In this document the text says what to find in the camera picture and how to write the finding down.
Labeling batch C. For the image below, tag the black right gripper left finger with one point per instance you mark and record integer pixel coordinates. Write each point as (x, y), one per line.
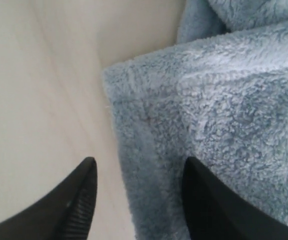
(65, 213)

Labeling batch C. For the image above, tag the light blue fluffy towel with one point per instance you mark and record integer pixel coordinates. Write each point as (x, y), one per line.
(219, 95)

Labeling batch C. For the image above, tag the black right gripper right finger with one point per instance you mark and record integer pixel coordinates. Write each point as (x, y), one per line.
(214, 212)

